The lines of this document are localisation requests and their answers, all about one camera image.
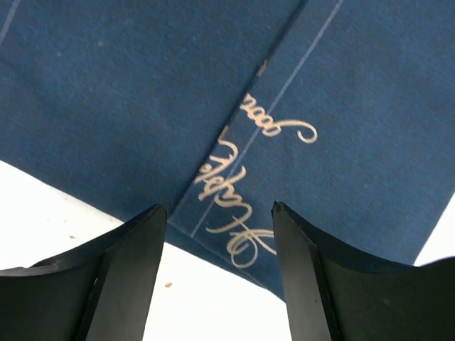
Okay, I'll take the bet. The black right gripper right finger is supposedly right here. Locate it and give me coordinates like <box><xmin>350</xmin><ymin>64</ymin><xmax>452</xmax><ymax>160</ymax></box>
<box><xmin>272</xmin><ymin>202</ymin><xmax>454</xmax><ymax>341</ymax></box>

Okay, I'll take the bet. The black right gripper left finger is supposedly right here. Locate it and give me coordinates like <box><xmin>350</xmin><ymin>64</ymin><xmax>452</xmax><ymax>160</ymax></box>
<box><xmin>1</xmin><ymin>205</ymin><xmax>167</xmax><ymax>341</ymax></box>

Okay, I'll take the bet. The dark blue cloth napkin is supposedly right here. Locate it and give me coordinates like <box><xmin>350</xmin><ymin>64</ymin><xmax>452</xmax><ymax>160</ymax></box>
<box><xmin>1</xmin><ymin>1</ymin><xmax>454</xmax><ymax>296</ymax></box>

